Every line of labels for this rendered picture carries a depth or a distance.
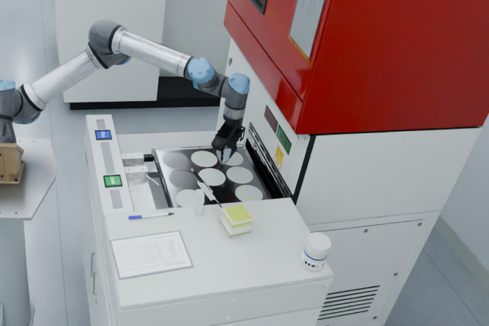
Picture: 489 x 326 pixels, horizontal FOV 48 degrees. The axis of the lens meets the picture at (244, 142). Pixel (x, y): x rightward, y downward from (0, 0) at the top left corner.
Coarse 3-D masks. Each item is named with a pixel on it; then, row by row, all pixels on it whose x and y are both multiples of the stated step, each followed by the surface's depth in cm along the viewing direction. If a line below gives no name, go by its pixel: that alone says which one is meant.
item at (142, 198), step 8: (128, 184) 191; (136, 184) 192; (144, 184) 192; (136, 192) 188; (144, 192) 189; (136, 200) 185; (144, 200) 186; (152, 200) 186; (136, 208) 182; (144, 208) 182; (152, 208) 183
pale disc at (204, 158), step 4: (196, 152) 210; (200, 152) 210; (204, 152) 211; (208, 152) 211; (192, 156) 207; (196, 156) 207; (200, 156) 208; (204, 156) 208; (208, 156) 209; (212, 156) 209; (192, 160) 205; (196, 160) 206; (200, 160) 206; (204, 160) 206; (208, 160) 207; (212, 160) 207; (216, 160) 208; (200, 164) 204; (204, 164) 204; (208, 164) 205; (212, 164) 205
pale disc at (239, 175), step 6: (234, 168) 206; (240, 168) 206; (228, 174) 202; (234, 174) 203; (240, 174) 203; (246, 174) 204; (252, 174) 204; (234, 180) 200; (240, 180) 200; (246, 180) 201
